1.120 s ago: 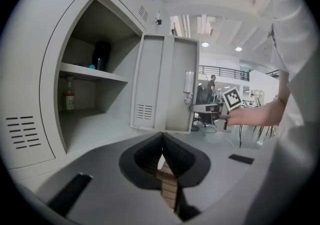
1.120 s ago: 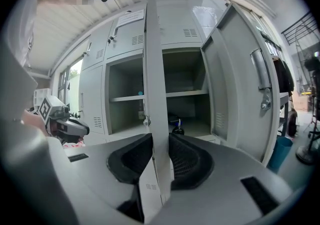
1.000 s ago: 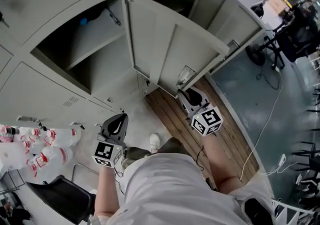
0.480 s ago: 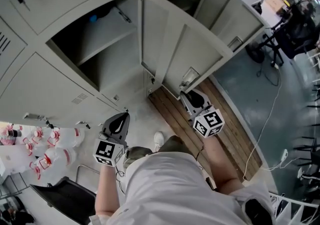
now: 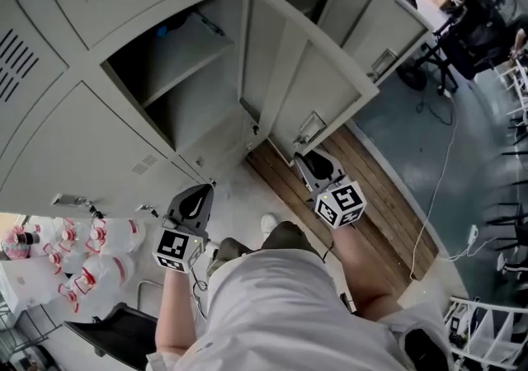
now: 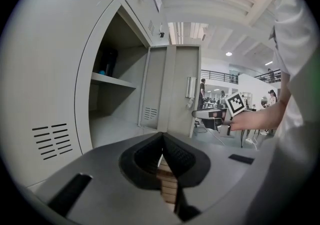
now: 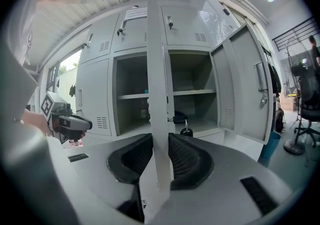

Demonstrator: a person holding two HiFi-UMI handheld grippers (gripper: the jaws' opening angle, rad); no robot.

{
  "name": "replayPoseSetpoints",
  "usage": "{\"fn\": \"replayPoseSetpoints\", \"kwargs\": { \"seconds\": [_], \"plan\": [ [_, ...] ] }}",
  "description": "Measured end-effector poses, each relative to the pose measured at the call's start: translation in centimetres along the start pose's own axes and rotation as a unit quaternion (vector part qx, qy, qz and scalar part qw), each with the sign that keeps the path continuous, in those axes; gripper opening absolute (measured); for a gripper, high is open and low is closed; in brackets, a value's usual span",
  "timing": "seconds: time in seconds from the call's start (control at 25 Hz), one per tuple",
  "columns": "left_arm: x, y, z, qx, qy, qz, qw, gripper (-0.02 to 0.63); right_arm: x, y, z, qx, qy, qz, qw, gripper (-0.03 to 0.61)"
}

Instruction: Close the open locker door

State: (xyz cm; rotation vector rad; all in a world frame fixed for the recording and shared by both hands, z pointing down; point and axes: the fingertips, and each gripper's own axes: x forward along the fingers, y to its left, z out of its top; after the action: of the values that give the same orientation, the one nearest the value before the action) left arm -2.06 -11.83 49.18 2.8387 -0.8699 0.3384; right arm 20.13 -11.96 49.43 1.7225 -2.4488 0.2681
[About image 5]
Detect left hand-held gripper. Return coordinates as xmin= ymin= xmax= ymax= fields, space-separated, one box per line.
xmin=151 ymin=183 xmax=216 ymax=276

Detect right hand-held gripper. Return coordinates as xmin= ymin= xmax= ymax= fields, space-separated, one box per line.
xmin=293 ymin=149 xmax=369 ymax=231

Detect grey metal locker cabinet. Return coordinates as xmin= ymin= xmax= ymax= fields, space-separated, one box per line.
xmin=0 ymin=0 xmax=432 ymax=218

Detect person's left forearm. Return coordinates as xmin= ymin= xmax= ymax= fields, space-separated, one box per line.
xmin=154 ymin=268 xmax=200 ymax=357

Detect person's right forearm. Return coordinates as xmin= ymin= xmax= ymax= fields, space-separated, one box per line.
xmin=329 ymin=223 xmax=404 ymax=323

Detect brown wooden plank platform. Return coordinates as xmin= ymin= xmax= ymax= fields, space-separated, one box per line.
xmin=246 ymin=125 xmax=440 ymax=301

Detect person's olive trousers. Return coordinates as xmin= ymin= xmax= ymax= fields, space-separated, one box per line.
xmin=205 ymin=220 xmax=322 ymax=278

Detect person's right white shoe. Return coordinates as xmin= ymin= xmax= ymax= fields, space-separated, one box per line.
xmin=260 ymin=214 xmax=279 ymax=239

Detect cluster of clear water jugs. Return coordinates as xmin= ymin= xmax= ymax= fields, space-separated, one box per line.
xmin=40 ymin=216 xmax=148 ymax=315

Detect person's white shirt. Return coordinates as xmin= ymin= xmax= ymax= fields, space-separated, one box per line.
xmin=146 ymin=247 xmax=455 ymax=371

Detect black chair with metal legs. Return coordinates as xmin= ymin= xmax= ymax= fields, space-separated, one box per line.
xmin=62 ymin=280 xmax=166 ymax=371

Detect white power strip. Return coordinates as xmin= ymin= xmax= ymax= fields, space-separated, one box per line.
xmin=464 ymin=223 xmax=481 ymax=248

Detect dark brown jar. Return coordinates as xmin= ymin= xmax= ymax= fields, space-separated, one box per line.
xmin=16 ymin=230 xmax=41 ymax=246

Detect pink patterned bag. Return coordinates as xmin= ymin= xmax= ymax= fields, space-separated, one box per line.
xmin=0 ymin=225 xmax=33 ymax=262

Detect white cubby shelf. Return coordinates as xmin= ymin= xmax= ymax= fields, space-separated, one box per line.
xmin=444 ymin=296 xmax=528 ymax=367

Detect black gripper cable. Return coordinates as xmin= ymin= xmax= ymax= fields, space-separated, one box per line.
xmin=189 ymin=273 xmax=210 ymax=322

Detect white extension cable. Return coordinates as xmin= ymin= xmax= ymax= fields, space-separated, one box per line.
xmin=408 ymin=92 xmax=460 ymax=281

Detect black floor cable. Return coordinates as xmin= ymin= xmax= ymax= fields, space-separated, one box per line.
xmin=415 ymin=87 xmax=458 ymax=128

